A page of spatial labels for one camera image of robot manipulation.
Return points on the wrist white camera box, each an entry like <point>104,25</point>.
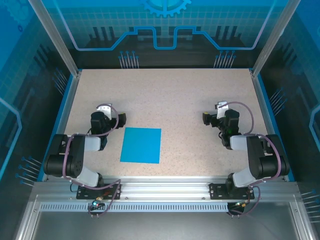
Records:
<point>103,109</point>
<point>222,107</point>

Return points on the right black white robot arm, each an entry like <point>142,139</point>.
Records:
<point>255,155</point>

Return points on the aluminium frame post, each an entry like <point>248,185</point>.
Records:
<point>272,42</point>
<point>60,42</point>

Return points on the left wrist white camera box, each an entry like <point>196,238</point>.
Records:
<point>103,109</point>

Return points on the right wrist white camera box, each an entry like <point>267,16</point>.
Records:
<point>222,107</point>

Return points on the aluminium mounting rail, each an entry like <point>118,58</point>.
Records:
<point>162,187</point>

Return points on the aluminium table side rail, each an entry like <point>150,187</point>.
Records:
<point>62,125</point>
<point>268,125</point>

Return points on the blue paper sheet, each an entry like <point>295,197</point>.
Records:
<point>141,145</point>

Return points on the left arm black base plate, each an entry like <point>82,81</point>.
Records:
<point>85,193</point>

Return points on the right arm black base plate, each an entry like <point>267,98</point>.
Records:
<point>217,191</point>

